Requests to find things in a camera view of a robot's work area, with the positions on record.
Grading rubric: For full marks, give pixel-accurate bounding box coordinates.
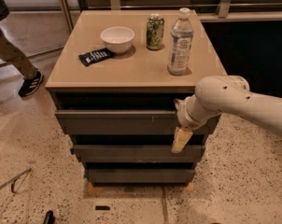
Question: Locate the black white sneaker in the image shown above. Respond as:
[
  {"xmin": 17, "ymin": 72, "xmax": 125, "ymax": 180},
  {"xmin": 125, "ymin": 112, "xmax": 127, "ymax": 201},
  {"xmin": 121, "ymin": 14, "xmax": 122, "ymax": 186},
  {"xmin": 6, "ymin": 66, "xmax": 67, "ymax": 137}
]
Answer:
[{"xmin": 19, "ymin": 71, "xmax": 44, "ymax": 97}]

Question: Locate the white ceramic bowl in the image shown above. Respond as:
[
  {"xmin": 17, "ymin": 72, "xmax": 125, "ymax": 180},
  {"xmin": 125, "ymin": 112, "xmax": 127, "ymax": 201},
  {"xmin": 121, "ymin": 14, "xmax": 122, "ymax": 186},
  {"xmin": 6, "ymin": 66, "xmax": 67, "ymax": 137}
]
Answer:
[{"xmin": 100, "ymin": 26, "xmax": 134, "ymax": 54}]

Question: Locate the metal rod on floor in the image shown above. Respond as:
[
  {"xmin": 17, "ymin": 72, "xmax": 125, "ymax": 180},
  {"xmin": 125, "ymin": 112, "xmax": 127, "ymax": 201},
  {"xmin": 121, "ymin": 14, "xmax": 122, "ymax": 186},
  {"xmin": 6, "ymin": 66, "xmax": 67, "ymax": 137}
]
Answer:
[{"xmin": 0, "ymin": 168, "xmax": 32, "ymax": 193}]

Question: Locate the black object on floor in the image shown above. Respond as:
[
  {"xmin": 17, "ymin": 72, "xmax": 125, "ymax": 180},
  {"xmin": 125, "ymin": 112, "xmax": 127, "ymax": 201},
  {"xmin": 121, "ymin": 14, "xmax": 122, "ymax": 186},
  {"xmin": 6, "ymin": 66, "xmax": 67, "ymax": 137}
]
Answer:
[{"xmin": 43, "ymin": 210, "xmax": 54, "ymax": 224}]

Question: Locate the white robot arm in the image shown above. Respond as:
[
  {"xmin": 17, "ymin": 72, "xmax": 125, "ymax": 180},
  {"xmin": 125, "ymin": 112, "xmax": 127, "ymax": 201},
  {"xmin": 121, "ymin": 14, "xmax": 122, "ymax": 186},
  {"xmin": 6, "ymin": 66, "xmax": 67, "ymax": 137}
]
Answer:
[{"xmin": 172, "ymin": 76, "xmax": 282, "ymax": 153}]

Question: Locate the grey middle drawer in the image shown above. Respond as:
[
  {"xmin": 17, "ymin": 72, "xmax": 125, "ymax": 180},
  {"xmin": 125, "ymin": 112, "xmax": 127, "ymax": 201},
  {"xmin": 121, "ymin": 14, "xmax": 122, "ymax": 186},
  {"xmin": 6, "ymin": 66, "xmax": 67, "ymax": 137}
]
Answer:
[{"xmin": 71, "ymin": 145, "xmax": 205, "ymax": 163}]

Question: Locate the green drink can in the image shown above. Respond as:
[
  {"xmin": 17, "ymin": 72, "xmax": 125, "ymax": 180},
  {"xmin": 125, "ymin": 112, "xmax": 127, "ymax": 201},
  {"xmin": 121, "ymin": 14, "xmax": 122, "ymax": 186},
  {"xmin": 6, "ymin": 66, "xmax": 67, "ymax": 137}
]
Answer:
[{"xmin": 147, "ymin": 14, "xmax": 164, "ymax": 50}]

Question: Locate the grey drawer cabinet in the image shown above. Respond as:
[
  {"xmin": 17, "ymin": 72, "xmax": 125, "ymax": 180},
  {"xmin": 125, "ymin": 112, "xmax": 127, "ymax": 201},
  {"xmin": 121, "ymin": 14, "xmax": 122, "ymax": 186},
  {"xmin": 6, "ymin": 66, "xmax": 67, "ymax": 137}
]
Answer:
[{"xmin": 46, "ymin": 10, "xmax": 225, "ymax": 173}]

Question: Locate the grey bottom drawer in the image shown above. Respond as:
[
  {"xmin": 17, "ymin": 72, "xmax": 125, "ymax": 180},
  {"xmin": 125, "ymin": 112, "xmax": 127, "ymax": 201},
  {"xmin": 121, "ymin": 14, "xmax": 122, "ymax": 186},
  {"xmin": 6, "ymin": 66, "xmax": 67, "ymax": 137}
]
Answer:
[{"xmin": 85, "ymin": 169, "xmax": 195, "ymax": 184}]

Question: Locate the walking person leg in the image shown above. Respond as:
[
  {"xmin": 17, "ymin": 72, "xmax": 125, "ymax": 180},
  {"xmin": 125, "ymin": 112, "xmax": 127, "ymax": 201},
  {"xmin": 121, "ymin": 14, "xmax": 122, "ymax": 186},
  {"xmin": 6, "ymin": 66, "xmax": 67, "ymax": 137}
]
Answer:
[{"xmin": 0, "ymin": 0, "xmax": 38, "ymax": 79}]

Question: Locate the clear plastic water bottle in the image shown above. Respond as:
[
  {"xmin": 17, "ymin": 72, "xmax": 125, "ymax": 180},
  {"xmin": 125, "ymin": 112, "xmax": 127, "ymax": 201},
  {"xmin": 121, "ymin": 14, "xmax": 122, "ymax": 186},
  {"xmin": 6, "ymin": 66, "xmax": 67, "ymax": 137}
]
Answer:
[{"xmin": 167, "ymin": 7, "xmax": 194, "ymax": 76}]

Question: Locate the grey drawer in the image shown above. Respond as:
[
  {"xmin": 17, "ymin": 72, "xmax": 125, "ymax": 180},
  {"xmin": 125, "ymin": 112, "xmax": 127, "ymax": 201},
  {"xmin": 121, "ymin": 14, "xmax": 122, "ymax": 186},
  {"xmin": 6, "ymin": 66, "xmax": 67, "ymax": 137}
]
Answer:
[
  {"xmin": 71, "ymin": 145, "xmax": 205, "ymax": 163},
  {"xmin": 85, "ymin": 169, "xmax": 195, "ymax": 184},
  {"xmin": 54, "ymin": 109, "xmax": 221, "ymax": 136}
]

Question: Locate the grey top drawer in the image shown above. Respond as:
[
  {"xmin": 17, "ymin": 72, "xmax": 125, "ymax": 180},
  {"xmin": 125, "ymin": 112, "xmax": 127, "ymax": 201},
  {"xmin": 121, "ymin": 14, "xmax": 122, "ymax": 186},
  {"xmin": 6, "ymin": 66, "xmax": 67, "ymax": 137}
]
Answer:
[{"xmin": 54, "ymin": 109, "xmax": 221, "ymax": 136}]

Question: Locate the dark blue snack packet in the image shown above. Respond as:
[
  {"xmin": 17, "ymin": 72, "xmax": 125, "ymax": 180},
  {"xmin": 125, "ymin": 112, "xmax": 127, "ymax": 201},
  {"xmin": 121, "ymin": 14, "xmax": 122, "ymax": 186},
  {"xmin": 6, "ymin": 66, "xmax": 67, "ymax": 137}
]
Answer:
[{"xmin": 78, "ymin": 48, "xmax": 115, "ymax": 67}]

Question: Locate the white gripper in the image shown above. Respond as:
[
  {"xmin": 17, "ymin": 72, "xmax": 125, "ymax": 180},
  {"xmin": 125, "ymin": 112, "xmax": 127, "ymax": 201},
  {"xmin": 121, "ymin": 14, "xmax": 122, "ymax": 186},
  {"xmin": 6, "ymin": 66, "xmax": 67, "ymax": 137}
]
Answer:
[{"xmin": 171, "ymin": 97, "xmax": 209, "ymax": 153}]

